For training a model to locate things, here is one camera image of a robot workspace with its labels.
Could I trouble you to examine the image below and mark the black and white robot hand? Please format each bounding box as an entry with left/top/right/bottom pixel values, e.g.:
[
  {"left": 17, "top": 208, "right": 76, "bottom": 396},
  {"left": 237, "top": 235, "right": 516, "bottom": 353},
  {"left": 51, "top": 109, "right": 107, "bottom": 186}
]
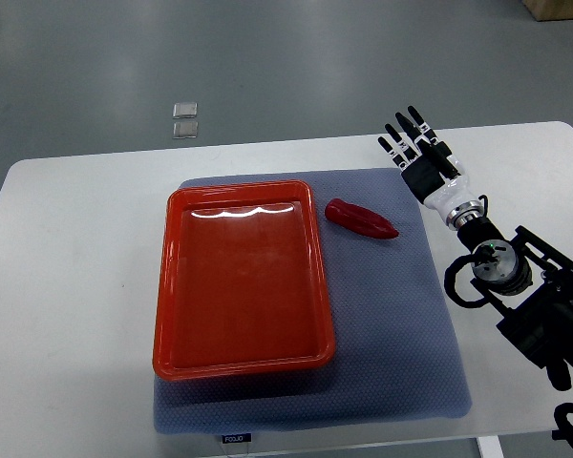
[{"left": 377, "top": 105, "right": 486, "bottom": 231}]

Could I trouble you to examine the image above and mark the red pepper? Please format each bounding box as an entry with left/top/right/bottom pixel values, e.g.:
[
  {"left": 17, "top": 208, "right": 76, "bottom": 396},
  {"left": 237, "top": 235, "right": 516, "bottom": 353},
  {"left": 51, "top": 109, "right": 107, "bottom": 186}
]
[{"left": 324, "top": 198, "right": 399, "bottom": 239}]

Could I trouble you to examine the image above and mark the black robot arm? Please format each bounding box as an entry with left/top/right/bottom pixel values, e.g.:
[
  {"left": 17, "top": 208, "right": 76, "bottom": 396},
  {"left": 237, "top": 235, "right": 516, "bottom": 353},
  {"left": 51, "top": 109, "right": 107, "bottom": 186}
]
[{"left": 443, "top": 196, "right": 573, "bottom": 391}]

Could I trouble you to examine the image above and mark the red plastic tray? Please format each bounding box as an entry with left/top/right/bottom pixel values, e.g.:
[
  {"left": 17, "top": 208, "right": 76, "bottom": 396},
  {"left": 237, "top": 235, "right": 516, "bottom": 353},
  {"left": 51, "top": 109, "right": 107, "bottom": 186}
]
[{"left": 153, "top": 180, "right": 335, "bottom": 382}]

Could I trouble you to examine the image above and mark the blue-grey textured mat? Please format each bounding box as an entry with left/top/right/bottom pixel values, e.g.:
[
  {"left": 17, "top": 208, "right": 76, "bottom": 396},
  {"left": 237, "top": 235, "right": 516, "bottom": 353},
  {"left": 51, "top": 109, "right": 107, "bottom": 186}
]
[{"left": 154, "top": 168, "right": 471, "bottom": 434}]

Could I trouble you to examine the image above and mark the cardboard box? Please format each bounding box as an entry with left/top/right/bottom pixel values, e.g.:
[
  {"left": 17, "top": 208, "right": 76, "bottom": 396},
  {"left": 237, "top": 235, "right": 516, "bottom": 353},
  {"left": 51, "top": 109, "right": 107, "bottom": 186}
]
[{"left": 522, "top": 0, "right": 573, "bottom": 22}]

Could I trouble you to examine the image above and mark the upper metal floor plate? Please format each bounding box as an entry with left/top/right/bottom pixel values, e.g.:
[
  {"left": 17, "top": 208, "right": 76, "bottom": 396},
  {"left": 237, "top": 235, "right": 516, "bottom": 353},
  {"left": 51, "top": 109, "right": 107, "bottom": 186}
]
[{"left": 173, "top": 101, "right": 198, "bottom": 119}]

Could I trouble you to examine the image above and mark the white table leg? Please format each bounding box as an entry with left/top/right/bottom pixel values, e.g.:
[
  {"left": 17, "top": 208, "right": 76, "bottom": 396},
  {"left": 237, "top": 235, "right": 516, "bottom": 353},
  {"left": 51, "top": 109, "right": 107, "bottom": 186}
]
[{"left": 477, "top": 435, "right": 504, "bottom": 458}]

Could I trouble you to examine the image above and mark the black table label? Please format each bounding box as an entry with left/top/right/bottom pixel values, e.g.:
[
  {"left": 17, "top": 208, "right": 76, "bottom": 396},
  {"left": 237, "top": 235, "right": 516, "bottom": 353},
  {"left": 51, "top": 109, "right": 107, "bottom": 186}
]
[{"left": 222, "top": 433, "right": 252, "bottom": 445}]

